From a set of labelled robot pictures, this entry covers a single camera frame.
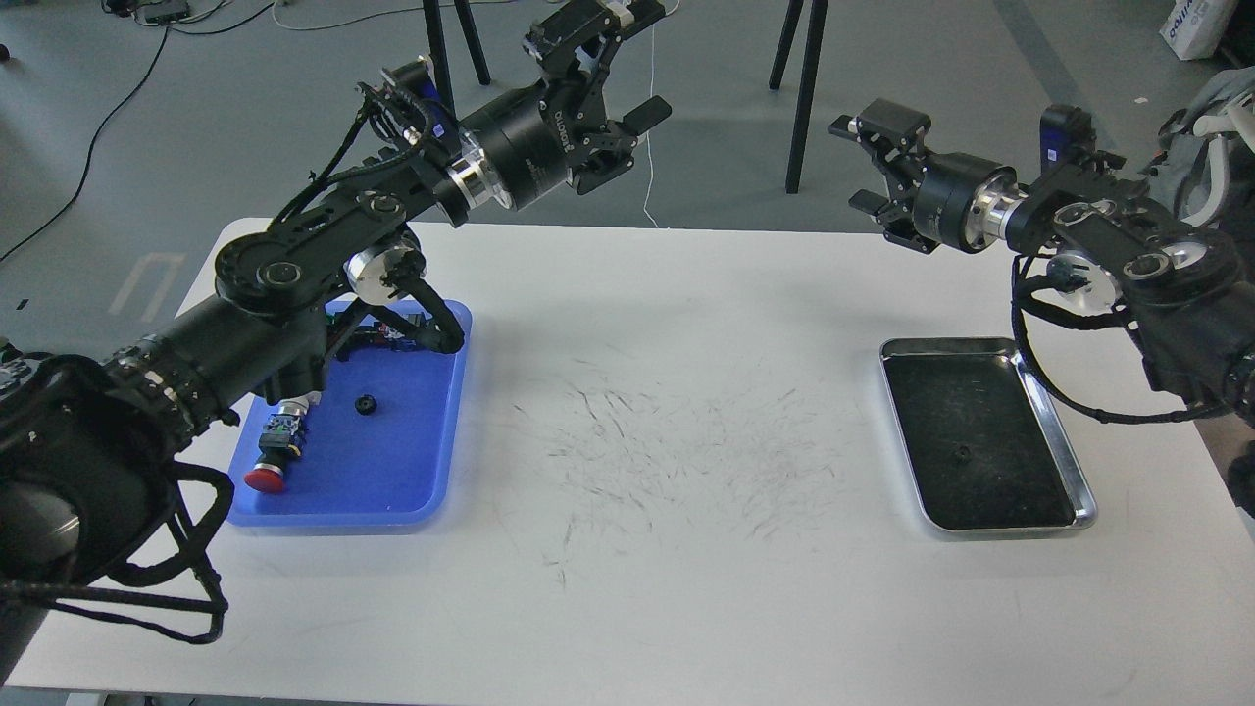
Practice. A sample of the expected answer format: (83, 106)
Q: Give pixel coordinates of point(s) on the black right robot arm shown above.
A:
(1093, 251)

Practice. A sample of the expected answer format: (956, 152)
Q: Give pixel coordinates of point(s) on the yellow push button switch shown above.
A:
(403, 339)

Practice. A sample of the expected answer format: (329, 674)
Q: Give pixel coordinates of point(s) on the red push button switch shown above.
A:
(280, 442)

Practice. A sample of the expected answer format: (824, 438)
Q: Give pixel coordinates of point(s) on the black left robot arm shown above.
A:
(97, 507)

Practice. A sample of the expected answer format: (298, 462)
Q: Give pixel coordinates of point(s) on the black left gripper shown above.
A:
(531, 140)

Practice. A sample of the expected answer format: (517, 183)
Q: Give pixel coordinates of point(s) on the blue plastic tray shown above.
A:
(361, 474)

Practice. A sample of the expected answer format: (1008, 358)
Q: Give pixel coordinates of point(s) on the grey white chair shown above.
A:
(1203, 169)

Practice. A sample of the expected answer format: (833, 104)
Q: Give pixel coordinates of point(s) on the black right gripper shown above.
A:
(962, 201)

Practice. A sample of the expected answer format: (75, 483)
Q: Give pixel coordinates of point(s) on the black stand legs right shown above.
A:
(815, 32)

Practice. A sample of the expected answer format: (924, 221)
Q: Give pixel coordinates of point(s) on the white cardboard box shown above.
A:
(1193, 29)

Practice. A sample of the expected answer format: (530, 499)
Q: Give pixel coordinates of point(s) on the silver metal tray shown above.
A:
(1024, 480)

